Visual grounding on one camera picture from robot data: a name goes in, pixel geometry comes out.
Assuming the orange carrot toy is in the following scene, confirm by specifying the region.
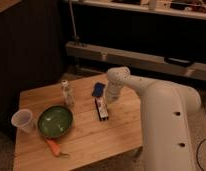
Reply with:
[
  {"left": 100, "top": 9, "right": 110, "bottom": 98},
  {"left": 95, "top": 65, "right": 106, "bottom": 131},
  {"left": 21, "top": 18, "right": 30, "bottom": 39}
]
[{"left": 46, "top": 139, "right": 68, "bottom": 157}]

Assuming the blue sponge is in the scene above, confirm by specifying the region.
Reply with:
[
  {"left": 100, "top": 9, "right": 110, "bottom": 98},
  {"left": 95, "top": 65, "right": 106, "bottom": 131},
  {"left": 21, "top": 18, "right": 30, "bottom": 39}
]
[{"left": 92, "top": 82, "right": 105, "bottom": 97}]

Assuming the black cable on floor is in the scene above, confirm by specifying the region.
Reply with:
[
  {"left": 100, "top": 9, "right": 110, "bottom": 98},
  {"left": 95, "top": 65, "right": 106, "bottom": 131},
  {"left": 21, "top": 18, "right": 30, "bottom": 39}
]
[{"left": 195, "top": 137, "right": 206, "bottom": 171}]

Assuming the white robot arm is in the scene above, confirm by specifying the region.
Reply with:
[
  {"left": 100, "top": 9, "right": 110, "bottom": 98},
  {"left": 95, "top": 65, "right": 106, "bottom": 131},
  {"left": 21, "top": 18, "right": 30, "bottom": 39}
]
[{"left": 105, "top": 67, "right": 201, "bottom": 171}]

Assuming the wooden folding table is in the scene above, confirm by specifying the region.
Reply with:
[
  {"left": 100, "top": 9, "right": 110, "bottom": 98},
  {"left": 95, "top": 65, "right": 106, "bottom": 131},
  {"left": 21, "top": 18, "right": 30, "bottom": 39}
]
[{"left": 13, "top": 74, "right": 142, "bottom": 171}]

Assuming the green bowl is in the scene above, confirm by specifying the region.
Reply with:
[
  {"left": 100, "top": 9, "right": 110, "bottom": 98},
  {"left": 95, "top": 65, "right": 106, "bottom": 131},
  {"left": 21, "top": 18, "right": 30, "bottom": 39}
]
[{"left": 37, "top": 106, "right": 73, "bottom": 139}]

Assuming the clear plastic cup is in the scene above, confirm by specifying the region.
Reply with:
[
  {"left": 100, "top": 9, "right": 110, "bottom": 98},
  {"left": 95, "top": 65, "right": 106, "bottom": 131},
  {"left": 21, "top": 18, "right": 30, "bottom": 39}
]
[{"left": 11, "top": 109, "right": 35, "bottom": 133}]

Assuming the small clear plastic bottle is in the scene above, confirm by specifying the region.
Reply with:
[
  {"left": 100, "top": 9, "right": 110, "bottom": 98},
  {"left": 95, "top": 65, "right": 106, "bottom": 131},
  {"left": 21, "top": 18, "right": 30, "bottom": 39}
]
[{"left": 61, "top": 80, "right": 74, "bottom": 107}]

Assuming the long grey case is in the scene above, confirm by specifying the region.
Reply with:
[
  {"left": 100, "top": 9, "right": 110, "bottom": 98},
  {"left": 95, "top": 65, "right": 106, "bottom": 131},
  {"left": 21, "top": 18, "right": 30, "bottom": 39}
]
[{"left": 65, "top": 41, "right": 206, "bottom": 81}]

